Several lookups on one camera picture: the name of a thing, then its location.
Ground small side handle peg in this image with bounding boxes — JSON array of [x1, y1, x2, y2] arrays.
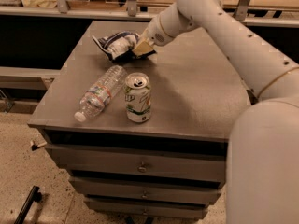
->
[[30, 140, 47, 151]]

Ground bottom grey drawer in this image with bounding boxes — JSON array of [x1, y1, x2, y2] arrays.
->
[[84, 198, 207, 220]]

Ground clear plastic water bottle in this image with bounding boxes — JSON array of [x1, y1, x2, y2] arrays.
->
[[74, 65, 127, 122]]

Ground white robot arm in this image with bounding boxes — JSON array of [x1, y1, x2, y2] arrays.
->
[[142, 0, 299, 224]]

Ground white green soda can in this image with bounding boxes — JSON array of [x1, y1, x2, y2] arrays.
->
[[124, 73, 151, 123]]

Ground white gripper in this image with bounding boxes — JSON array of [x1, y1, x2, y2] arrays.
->
[[132, 13, 175, 57]]

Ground grey drawer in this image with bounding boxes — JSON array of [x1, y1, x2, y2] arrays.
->
[[84, 198, 207, 220], [46, 144, 225, 183], [69, 177, 221, 204]]

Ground blue chip bag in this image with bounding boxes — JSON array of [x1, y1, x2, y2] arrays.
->
[[92, 31, 148, 62]]

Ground grey drawer cabinet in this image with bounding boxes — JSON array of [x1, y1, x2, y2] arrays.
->
[[30, 21, 250, 219]]

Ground middle grey drawer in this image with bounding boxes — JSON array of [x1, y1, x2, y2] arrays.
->
[[69, 177, 221, 204]]

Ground grey metal shelf rack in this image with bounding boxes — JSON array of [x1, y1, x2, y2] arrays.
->
[[0, 0, 299, 28]]

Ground black left base leg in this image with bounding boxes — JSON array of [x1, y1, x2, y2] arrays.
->
[[14, 186, 42, 224]]

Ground top grey drawer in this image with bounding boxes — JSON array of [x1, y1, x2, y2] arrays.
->
[[46, 144, 225, 183]]

